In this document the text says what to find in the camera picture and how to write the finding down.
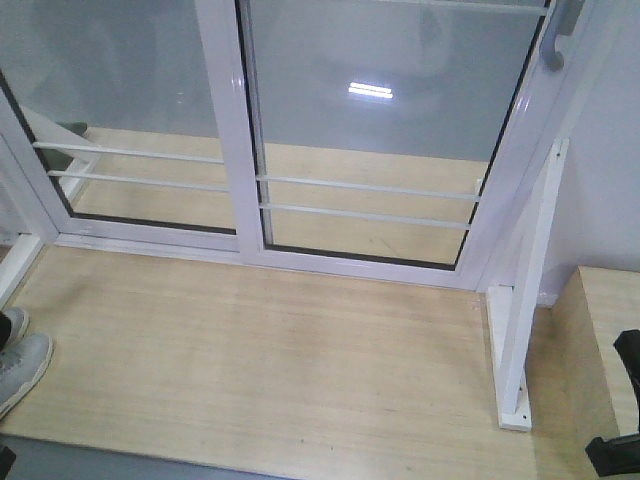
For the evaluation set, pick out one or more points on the grey sneaker far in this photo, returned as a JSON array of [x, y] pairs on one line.
[[14, 323]]

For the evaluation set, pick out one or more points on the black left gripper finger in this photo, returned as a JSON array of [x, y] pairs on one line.
[[7, 460]]

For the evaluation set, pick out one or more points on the white door frame with track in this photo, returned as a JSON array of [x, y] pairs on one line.
[[391, 140]]

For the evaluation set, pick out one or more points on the white sliding glass door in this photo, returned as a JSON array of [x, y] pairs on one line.
[[540, 110]]

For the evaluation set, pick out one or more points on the white triangular support bracket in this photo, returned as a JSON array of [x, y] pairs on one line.
[[511, 307]]

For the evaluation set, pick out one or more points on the grey sneaker near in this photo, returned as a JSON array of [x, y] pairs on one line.
[[23, 365]]

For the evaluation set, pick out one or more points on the white fixed glass door panel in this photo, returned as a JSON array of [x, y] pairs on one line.
[[108, 110]]

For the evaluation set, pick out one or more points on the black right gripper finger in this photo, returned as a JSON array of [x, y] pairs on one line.
[[615, 456], [627, 347]]

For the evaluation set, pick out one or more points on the grey sneaker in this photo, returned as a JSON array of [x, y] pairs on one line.
[[23, 365], [14, 323]]

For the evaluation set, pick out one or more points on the grey door handle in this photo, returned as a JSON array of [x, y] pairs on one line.
[[562, 22]]

